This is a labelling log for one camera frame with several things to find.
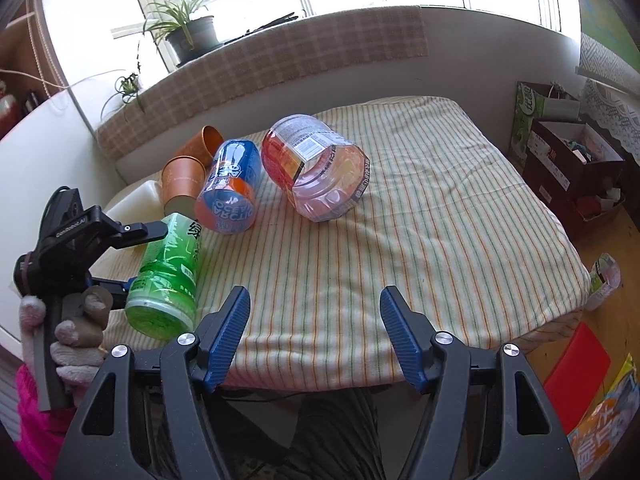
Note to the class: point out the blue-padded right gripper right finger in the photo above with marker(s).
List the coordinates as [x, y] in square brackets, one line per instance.
[521, 436]

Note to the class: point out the small carton on floor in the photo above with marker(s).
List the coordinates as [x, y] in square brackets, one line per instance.
[605, 278]

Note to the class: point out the orange paper cup rear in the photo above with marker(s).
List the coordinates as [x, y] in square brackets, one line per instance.
[203, 146]

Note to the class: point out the orange paper cup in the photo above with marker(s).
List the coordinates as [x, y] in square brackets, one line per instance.
[182, 179]
[203, 146]

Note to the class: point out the dark cardboard box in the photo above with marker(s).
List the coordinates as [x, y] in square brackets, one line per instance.
[575, 173]

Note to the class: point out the plaid windowsill cloth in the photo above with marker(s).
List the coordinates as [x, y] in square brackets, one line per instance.
[278, 55]

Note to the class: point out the large potted spider plant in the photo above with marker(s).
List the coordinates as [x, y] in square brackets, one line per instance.
[176, 23]

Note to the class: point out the red clear plastic cup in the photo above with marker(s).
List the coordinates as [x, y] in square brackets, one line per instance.
[322, 174]

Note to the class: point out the small hanging plantlet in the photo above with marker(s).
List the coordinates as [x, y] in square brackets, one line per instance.
[127, 91]

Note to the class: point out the black item on windowsill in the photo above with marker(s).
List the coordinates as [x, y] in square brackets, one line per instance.
[285, 19]

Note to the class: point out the pink sleeve forearm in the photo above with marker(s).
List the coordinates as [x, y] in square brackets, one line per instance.
[42, 433]

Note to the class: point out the red flat box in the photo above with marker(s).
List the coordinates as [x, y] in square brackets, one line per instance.
[576, 378]

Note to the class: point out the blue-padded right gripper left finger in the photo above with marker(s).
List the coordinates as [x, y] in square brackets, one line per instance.
[111, 434]

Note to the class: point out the green paper bag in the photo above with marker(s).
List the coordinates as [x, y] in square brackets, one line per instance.
[538, 101]

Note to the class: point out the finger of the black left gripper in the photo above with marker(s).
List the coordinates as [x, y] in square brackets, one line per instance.
[120, 236]
[119, 290]

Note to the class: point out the gloved left hand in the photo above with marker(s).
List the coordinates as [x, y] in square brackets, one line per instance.
[77, 348]

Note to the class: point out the orange paper cup front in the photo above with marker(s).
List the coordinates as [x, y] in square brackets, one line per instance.
[182, 179]

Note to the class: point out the colourful printed bag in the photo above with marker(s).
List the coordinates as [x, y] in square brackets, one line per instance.
[597, 435]

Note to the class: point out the wall map poster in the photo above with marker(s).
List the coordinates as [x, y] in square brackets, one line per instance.
[603, 22]

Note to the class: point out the blue orange plastic cup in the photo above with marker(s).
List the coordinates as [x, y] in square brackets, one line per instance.
[227, 202]

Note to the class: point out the white lace cloth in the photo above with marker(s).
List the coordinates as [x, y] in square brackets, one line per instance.
[611, 93]

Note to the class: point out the green tea cup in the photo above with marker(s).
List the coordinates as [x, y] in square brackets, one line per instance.
[161, 299]

